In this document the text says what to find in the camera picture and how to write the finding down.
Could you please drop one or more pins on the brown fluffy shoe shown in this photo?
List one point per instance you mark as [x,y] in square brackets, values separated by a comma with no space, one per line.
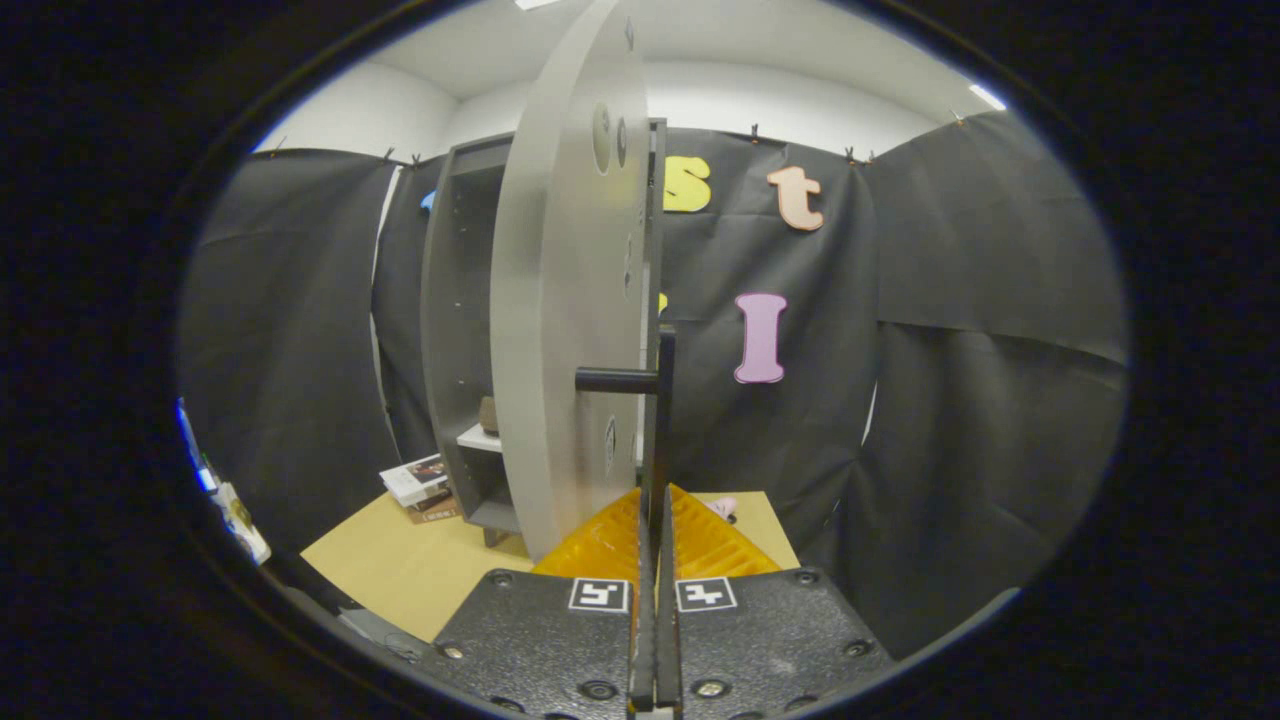
[489,416]

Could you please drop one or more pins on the white magazine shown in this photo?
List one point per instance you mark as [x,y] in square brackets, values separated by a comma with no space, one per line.
[415,478]

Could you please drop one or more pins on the grey shoe cabinet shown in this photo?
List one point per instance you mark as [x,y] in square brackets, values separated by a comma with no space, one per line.
[455,300]

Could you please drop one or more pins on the black backdrop cloth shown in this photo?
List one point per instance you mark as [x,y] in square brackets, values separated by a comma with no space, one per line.
[950,400]

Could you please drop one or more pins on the white object with gold part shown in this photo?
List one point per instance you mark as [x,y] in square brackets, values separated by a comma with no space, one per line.
[240,520]

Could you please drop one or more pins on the pink and green plush toy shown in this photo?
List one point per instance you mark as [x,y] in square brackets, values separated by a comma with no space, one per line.
[722,508]

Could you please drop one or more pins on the brown book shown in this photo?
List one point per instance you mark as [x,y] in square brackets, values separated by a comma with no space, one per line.
[435,510]

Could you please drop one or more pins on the ceiling light panel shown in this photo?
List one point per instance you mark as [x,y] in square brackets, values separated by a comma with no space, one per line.
[987,96]
[535,4]

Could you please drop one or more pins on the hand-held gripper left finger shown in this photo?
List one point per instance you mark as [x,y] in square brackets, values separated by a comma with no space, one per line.
[545,640]

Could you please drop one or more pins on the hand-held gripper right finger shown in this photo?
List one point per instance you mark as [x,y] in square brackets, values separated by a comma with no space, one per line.
[770,640]

